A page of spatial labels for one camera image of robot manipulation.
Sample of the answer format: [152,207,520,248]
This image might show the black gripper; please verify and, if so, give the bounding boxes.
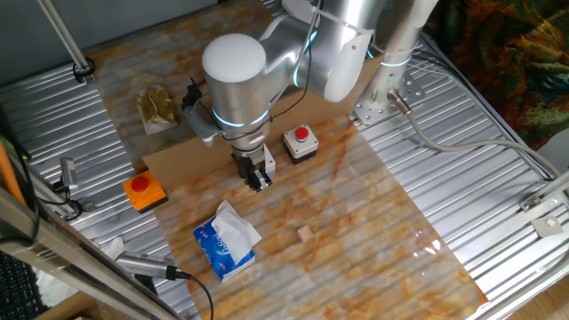
[229,147,274,193]

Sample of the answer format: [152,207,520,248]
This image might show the grey box green push button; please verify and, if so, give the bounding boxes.
[261,144,276,177]

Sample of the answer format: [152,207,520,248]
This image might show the white box red button black base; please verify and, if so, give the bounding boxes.
[282,123,320,165]

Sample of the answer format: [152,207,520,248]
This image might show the small wooden cube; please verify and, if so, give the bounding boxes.
[296,224,316,244]

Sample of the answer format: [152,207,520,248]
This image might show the marble pattern table mat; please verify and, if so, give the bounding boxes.
[86,2,490,320]

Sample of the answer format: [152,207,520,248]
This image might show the blue tissue pack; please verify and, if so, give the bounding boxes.
[192,199,263,284]

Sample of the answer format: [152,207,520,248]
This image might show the orange box red emergency button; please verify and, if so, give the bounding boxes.
[122,171,169,214]

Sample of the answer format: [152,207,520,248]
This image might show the gold foil packet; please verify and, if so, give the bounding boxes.
[134,84,179,136]

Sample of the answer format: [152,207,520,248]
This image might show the crumpled white tissue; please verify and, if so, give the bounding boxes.
[33,236,126,308]

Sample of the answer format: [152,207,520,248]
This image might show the brown cardboard box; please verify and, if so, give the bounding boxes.
[35,291,119,320]

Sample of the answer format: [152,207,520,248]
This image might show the metal pole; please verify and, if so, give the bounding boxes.
[36,0,97,85]

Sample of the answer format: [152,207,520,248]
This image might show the orange pole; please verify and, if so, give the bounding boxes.
[0,140,27,206]

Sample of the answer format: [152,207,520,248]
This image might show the black keyboard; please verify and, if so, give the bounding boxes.
[0,251,48,320]

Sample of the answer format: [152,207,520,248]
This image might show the colourful patterned cloth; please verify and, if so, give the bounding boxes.
[426,0,569,151]

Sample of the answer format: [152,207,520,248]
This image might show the metal plate with square hole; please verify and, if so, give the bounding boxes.
[530,214,565,239]

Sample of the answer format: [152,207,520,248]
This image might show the aluminium profile bar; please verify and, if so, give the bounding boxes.
[519,171,569,210]

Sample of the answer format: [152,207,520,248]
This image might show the pale grey panel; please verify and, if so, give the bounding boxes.
[535,128,569,175]

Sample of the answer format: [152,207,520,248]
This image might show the wrist camera with grey mount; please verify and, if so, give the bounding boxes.
[180,77,223,148]

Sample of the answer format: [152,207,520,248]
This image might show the brown cardboard wall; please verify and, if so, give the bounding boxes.
[141,55,386,192]

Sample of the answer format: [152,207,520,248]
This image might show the black camera cable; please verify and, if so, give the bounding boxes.
[175,269,215,320]

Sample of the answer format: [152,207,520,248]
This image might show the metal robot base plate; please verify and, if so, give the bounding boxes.
[352,70,427,127]

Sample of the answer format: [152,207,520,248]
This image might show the silver camera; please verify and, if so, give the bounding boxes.
[114,250,180,282]

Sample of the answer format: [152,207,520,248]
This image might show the thick grey robot cable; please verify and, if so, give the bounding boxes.
[386,87,564,181]

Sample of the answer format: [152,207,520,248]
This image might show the small grey camera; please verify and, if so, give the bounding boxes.
[60,156,80,187]

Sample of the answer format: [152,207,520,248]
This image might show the metal camera mount clamp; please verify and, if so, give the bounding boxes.
[52,180,97,222]

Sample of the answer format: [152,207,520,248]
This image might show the taped aluminium frame bar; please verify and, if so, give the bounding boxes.
[0,186,183,320]

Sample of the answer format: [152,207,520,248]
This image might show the small metal corner bracket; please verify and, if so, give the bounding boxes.
[518,194,542,213]

